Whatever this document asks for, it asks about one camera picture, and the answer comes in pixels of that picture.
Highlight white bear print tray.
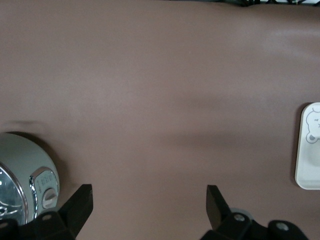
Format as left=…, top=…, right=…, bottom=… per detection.
left=294, top=101, right=320, bottom=191

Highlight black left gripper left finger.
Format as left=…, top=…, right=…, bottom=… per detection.
left=57, top=184, right=94, bottom=240

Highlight black cables along table edge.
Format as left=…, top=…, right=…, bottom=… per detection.
left=219, top=0, right=320, bottom=8

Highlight gray green electric cooker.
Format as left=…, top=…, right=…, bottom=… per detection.
left=0, top=131, right=61, bottom=226

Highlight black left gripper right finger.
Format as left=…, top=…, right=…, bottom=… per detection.
left=206, top=184, right=232, bottom=232

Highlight glass cooker lid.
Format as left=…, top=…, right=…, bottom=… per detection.
left=0, top=161, right=29, bottom=226

